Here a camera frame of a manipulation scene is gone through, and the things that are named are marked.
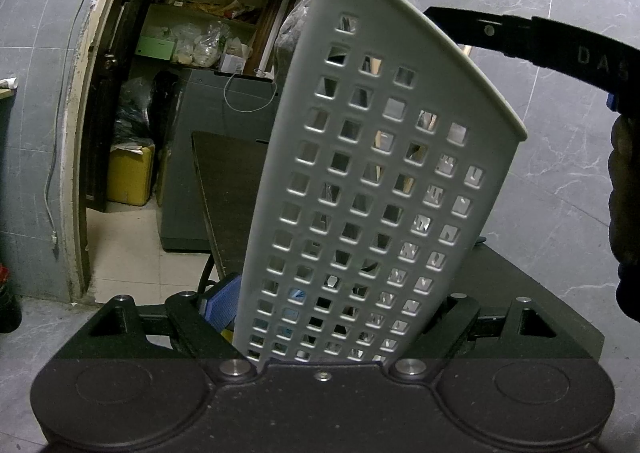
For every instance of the green box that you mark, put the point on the green box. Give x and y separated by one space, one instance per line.
156 49

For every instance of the white perforated utensil basket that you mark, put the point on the white perforated utensil basket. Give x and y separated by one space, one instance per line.
320 33

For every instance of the crumpled white paper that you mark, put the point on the crumpled white paper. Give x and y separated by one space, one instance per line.
8 84

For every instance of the red capped dark bottle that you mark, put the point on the red capped dark bottle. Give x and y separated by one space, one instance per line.
10 303

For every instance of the dark plastic bag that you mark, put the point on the dark plastic bag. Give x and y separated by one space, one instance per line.
132 110

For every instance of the grey cabinet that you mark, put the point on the grey cabinet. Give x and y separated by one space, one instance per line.
200 103

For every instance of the dark wooden door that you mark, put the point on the dark wooden door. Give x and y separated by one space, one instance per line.
102 108

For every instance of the yellow plastic container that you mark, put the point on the yellow plastic container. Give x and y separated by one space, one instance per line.
130 178

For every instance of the small white box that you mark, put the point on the small white box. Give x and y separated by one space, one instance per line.
234 63

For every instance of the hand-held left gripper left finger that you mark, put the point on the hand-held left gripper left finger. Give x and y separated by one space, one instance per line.
225 305

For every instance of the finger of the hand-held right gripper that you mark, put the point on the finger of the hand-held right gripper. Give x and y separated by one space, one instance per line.
480 30

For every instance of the light wooden chopstick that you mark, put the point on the light wooden chopstick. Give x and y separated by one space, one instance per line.
466 52
384 140

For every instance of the kitchen counter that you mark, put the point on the kitchen counter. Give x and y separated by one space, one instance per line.
5 95

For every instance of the person's right hand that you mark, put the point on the person's right hand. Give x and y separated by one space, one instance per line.
625 183

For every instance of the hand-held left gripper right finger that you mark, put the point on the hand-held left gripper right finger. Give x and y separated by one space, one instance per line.
450 318

